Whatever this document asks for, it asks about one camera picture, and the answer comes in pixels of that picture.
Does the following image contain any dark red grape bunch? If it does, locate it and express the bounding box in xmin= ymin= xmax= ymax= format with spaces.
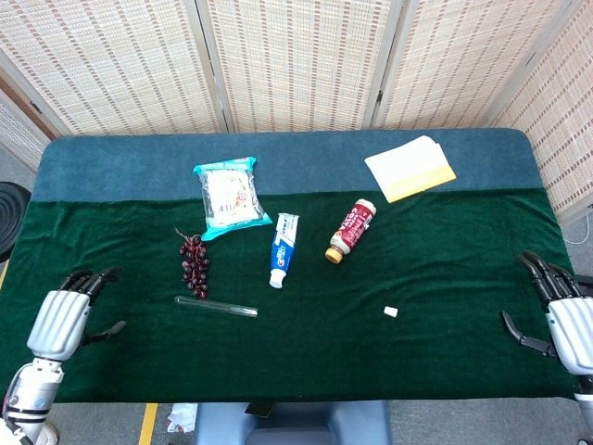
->
xmin=173 ymin=226 xmax=211 ymax=299

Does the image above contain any transparent glass test tube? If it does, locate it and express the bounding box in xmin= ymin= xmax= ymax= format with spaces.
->
xmin=174 ymin=296 xmax=259 ymax=319

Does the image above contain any blue table cover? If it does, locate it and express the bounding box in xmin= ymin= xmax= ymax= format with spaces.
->
xmin=30 ymin=128 xmax=544 ymax=204

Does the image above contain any white yellow paper stack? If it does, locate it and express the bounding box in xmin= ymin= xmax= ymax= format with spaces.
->
xmin=363 ymin=134 xmax=458 ymax=204

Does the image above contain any red label bottle yellow cap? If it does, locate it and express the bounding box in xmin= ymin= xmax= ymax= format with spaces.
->
xmin=324 ymin=198 xmax=378 ymax=265

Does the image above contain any green velvet cloth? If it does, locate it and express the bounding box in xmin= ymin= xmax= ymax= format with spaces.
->
xmin=0 ymin=187 xmax=580 ymax=404

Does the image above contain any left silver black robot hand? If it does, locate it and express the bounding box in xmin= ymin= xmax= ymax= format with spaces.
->
xmin=26 ymin=266 xmax=127 ymax=362

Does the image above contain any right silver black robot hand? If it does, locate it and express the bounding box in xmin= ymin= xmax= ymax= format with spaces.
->
xmin=500 ymin=249 xmax=593 ymax=376

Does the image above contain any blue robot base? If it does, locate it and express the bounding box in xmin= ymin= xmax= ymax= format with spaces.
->
xmin=194 ymin=400 xmax=393 ymax=445

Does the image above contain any crumpled white cloth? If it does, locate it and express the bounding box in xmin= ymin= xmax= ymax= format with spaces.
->
xmin=166 ymin=402 xmax=199 ymax=435

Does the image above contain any woven bamboo screen panel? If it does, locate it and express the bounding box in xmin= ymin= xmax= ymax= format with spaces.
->
xmin=370 ymin=0 xmax=583 ymax=131
xmin=486 ymin=0 xmax=593 ymax=224
xmin=0 ymin=0 xmax=229 ymax=136
xmin=0 ymin=87 xmax=51 ymax=173
xmin=196 ymin=0 xmax=405 ymax=134

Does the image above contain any teal clear snack packet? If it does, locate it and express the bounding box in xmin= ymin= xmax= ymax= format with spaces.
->
xmin=193 ymin=156 xmax=273 ymax=242

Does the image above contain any black round stool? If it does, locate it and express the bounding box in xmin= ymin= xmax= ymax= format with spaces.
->
xmin=0 ymin=182 xmax=32 ymax=263

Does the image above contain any blue white toothpaste tube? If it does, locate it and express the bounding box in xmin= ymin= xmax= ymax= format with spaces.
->
xmin=269 ymin=212 xmax=300 ymax=290

